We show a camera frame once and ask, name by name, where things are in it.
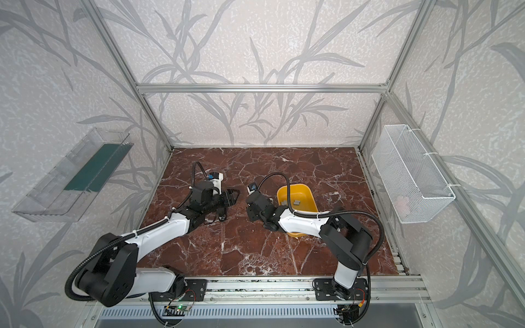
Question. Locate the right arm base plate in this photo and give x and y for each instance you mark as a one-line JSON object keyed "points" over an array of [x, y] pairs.
{"points": [[328, 290]]}

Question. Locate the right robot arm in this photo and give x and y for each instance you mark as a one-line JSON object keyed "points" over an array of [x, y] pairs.
{"points": [[344, 235]]}

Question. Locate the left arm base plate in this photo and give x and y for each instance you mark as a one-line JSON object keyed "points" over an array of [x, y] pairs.
{"points": [[187, 290]]}

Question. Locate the white wire mesh basket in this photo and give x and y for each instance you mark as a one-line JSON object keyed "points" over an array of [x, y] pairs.
{"points": [[417, 189]]}

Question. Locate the yellow plastic tray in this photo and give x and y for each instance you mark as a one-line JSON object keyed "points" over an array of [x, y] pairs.
{"points": [[302, 199]]}

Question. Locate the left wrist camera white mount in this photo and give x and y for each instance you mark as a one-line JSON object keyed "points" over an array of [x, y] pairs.
{"points": [[216, 178]]}

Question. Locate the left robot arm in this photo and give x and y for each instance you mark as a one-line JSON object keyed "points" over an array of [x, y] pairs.
{"points": [[111, 274]]}

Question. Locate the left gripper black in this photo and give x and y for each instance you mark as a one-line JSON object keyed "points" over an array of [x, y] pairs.
{"points": [[223, 200]]}

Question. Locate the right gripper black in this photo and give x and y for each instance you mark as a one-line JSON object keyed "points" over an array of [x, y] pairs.
{"points": [[253, 209]]}

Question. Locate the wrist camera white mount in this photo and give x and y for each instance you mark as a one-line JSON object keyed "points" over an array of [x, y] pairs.
{"points": [[216, 178], [252, 187]]}

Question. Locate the aluminium front rail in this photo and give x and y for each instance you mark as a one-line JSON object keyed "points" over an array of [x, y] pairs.
{"points": [[224, 290]]}

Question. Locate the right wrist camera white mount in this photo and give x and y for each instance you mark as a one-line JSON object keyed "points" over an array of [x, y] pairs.
{"points": [[252, 187]]}

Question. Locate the clear acrylic wall shelf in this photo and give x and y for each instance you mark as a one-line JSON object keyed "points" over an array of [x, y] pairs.
{"points": [[67, 191]]}

